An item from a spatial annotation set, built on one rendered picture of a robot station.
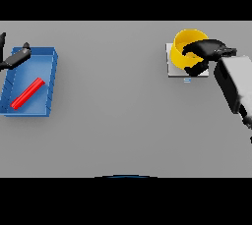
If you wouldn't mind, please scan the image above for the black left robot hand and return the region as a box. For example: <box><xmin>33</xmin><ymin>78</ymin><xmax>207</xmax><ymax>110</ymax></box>
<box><xmin>0</xmin><ymin>31</ymin><xmax>32</xmax><ymax>72</ymax></box>

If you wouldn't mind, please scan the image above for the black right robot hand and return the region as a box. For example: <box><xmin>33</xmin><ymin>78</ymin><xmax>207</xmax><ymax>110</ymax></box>
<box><xmin>181</xmin><ymin>38</ymin><xmax>238</xmax><ymax>78</ymax></box>

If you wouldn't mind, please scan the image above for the yellow bowl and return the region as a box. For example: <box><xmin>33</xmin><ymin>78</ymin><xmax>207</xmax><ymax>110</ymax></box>
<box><xmin>169</xmin><ymin>28</ymin><xmax>210</xmax><ymax>72</ymax></box>

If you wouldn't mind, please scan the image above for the red beaker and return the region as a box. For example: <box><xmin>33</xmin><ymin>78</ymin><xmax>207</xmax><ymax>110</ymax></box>
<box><xmin>10</xmin><ymin>77</ymin><xmax>46</xmax><ymax>111</ymax></box>

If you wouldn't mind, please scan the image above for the pale square measuring scale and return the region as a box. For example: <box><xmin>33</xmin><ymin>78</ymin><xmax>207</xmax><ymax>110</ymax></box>
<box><xmin>165</xmin><ymin>42</ymin><xmax>211</xmax><ymax>84</ymax></box>

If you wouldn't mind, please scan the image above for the blue tray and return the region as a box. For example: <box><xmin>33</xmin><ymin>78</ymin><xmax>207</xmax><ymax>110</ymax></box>
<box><xmin>0</xmin><ymin>46</ymin><xmax>59</xmax><ymax>118</ymax></box>

